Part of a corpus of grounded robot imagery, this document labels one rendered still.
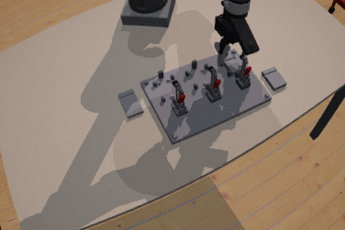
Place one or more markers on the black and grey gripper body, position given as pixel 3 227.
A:
pixel 222 22

